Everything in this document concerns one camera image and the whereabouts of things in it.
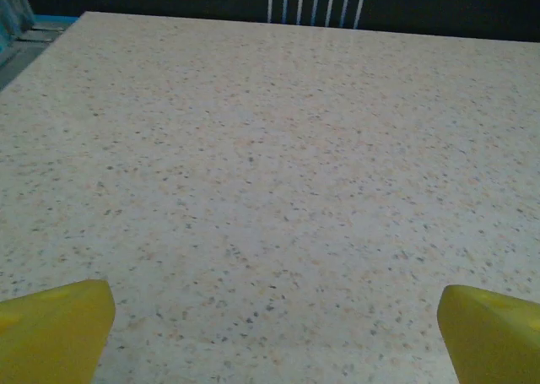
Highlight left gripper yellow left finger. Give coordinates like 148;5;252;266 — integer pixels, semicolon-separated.
0;279;116;384

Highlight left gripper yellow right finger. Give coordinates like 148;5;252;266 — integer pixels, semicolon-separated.
437;284;540;384

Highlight blue table edge strip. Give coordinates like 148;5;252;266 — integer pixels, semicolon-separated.
32;14;81;25

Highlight aluminium side rail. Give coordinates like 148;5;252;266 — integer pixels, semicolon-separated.
0;20;67;92

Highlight aluminium frame post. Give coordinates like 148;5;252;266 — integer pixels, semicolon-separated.
0;0;37;33

